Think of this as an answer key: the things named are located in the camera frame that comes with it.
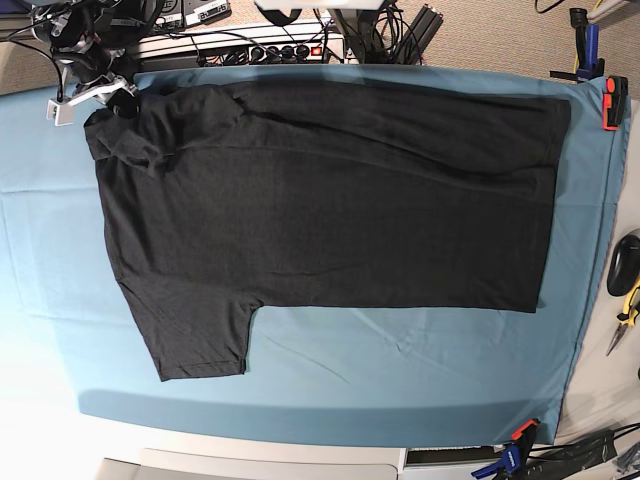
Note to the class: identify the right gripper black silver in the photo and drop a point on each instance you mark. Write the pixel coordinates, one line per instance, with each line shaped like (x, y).
(101, 74)

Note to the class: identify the black T-shirt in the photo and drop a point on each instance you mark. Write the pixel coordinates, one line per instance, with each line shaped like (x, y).
(219, 200)

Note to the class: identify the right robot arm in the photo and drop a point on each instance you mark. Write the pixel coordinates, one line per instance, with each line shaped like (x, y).
(78, 25)

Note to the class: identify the black aluminium extrusion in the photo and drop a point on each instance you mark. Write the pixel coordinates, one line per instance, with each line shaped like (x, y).
(418, 35)

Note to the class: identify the blue bar clamp top right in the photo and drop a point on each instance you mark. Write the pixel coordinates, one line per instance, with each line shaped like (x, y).
(589, 65)

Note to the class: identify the orange black clamp top right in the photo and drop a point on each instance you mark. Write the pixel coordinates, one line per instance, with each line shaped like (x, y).
(614, 102)

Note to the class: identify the black computer mouse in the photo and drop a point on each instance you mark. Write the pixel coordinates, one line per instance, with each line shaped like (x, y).
(624, 266)

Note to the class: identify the orange blue clamp bottom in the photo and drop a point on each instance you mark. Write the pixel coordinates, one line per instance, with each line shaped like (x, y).
(513, 458)

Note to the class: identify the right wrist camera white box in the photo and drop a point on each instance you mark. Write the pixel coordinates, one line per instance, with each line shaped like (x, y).
(60, 113)

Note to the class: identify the black power strip red switch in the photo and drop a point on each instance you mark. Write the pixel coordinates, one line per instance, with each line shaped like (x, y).
(259, 55)

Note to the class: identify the yellow handled pliers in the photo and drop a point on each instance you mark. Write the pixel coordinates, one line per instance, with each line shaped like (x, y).
(627, 317)

